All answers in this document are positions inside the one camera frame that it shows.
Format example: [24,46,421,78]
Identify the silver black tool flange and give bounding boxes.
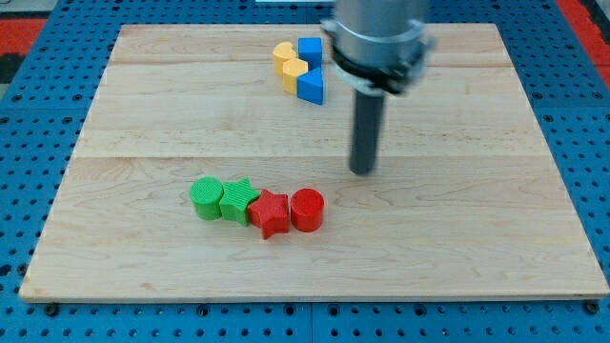
[321,19,435,96]

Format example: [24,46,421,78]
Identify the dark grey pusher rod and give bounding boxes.
[349,91,385,175]

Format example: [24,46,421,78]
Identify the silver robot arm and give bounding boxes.
[321,0,436,175]

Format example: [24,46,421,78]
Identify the blue triangle block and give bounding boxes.
[296,68,324,105]

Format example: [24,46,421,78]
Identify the blue cube block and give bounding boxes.
[297,37,323,70]

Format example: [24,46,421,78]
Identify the yellow hexagon block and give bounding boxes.
[282,58,309,95]

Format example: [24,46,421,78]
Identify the red cylinder block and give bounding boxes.
[290,188,325,232]

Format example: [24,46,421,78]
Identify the red star block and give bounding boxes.
[247,189,291,239]

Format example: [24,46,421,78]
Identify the green star block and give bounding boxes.
[219,178,260,227]

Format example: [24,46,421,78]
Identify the light wooden board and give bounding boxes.
[20,24,609,304]

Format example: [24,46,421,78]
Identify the green cylinder block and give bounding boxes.
[190,176,224,220]

